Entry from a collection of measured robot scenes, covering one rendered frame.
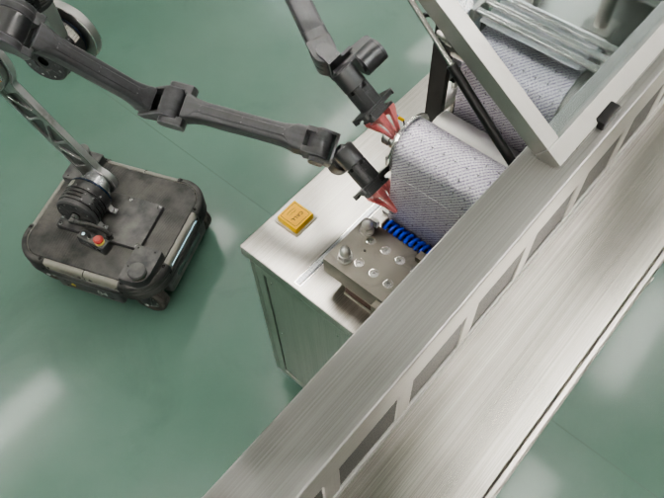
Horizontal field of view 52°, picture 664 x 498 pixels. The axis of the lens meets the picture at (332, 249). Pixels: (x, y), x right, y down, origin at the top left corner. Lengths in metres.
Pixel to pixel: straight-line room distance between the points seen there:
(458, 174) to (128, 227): 1.61
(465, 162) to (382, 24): 2.41
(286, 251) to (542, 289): 0.83
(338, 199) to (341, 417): 1.15
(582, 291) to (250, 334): 1.74
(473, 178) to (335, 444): 0.79
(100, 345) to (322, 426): 2.08
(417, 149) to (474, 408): 0.64
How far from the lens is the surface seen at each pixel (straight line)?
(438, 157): 1.46
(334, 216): 1.85
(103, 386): 2.75
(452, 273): 0.89
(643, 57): 1.19
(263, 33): 3.78
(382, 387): 0.82
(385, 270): 1.61
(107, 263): 2.70
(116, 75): 1.72
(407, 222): 1.65
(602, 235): 1.24
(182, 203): 2.78
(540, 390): 1.08
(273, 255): 1.79
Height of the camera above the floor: 2.42
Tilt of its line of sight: 58 degrees down
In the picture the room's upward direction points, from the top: 3 degrees counter-clockwise
